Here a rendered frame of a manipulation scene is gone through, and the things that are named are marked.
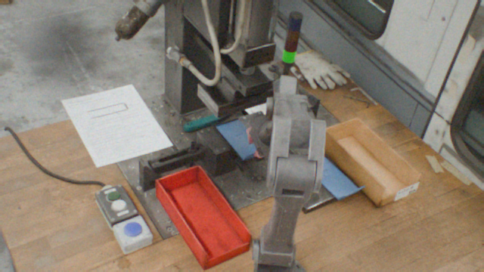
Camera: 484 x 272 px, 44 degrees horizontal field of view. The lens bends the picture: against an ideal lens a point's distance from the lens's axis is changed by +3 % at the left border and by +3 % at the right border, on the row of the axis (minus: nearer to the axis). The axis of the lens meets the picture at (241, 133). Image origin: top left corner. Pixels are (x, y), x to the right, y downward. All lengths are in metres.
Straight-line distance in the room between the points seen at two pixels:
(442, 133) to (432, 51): 0.24
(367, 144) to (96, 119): 0.76
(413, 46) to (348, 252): 0.73
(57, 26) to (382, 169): 2.62
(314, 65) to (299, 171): 0.98
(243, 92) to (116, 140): 0.42
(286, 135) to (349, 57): 1.11
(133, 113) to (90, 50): 1.91
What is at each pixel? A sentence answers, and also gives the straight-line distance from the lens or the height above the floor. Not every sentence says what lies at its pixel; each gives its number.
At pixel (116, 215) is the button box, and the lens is 1.42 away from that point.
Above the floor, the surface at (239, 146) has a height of 0.99.
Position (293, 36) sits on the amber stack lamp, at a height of 1.14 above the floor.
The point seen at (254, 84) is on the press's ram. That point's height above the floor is 1.18.
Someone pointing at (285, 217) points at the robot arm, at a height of 1.18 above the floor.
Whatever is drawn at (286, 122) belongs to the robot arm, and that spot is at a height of 1.35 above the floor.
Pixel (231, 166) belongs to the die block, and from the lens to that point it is 1.54.
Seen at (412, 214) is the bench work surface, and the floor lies 0.90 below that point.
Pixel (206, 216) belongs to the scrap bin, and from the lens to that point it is 1.44.
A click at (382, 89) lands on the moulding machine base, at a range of 1.99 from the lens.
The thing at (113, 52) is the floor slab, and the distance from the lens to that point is 3.59.
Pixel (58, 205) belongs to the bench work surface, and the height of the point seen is 0.90.
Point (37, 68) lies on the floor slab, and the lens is 3.50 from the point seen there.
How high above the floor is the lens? 2.00
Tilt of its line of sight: 41 degrees down
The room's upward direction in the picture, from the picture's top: 7 degrees clockwise
